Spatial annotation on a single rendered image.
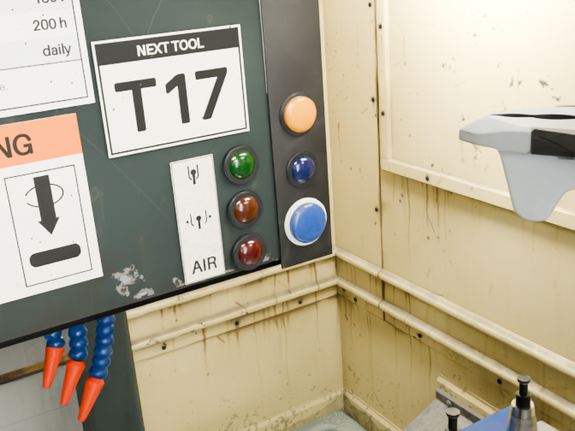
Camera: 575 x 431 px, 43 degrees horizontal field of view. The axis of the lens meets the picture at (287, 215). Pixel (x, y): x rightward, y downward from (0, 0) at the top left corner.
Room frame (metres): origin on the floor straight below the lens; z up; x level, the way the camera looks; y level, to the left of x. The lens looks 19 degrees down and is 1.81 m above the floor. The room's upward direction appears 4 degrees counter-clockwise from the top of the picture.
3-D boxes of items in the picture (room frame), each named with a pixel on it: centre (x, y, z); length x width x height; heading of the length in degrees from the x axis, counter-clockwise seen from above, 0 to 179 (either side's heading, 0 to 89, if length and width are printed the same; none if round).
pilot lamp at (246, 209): (0.48, 0.03, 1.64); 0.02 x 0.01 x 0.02; 120
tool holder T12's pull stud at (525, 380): (0.74, -0.26, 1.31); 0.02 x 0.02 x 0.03
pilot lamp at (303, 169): (0.51, -0.01, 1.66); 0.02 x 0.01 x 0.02; 120
